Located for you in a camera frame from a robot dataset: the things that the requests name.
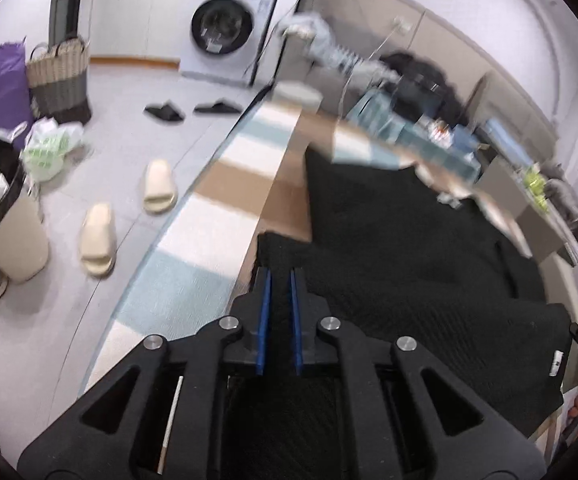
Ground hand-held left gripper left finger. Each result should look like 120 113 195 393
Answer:
16 266 272 480

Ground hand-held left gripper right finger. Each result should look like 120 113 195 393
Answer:
290 266 546 480

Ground checked blanket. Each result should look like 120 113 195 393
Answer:
85 97 578 466

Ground light blue cushion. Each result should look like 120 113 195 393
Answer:
484 117 537 166

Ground white base cabinet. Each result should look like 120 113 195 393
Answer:
89 0 200 63

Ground grey sofa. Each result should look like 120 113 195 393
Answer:
254 0 560 161

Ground grey striped clothes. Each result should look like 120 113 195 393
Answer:
281 10 400 81

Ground grey fluffy cloth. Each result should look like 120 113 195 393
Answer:
544 161 578 247

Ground green snack packet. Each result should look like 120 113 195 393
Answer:
523 166 551 207

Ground beige trash bin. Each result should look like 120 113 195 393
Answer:
0 137 50 283

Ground purple bag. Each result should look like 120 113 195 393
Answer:
0 40 34 148

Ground beige slipper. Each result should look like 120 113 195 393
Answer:
80 203 118 277
142 159 178 215

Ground grey sideboard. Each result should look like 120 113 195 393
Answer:
479 150 578 266

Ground black slipper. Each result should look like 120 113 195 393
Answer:
144 101 186 122
194 101 244 115

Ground low table with checked cloth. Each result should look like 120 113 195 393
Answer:
346 87 480 181

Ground woven laundry basket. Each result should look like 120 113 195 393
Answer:
25 35 93 125

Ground white washing machine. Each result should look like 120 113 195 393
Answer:
179 0 280 86

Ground dark door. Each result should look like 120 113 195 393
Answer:
49 0 94 48

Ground white green plastic bag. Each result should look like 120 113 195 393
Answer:
21 117 86 183

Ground black knit garment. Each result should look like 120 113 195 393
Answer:
221 147 572 480

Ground black jacket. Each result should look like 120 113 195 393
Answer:
379 51 470 121

